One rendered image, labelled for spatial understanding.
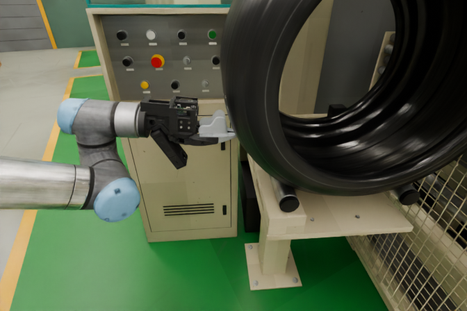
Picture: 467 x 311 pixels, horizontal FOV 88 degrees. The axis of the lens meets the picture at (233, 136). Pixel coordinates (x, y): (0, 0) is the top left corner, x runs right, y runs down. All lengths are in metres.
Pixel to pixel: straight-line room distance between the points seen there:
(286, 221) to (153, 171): 0.84
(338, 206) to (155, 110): 0.53
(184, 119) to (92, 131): 0.18
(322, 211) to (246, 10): 0.53
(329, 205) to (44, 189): 0.63
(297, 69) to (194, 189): 0.84
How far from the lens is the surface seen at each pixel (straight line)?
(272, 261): 1.41
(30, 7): 9.56
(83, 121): 0.55
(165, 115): 0.51
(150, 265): 1.60
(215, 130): 0.52
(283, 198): 0.55
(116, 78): 1.16
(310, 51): 0.81
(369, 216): 0.75
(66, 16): 9.50
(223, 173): 1.26
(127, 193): 0.46
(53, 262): 1.85
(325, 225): 0.68
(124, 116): 0.52
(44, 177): 0.45
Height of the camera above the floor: 1.29
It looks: 29 degrees down
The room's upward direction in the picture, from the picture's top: straight up
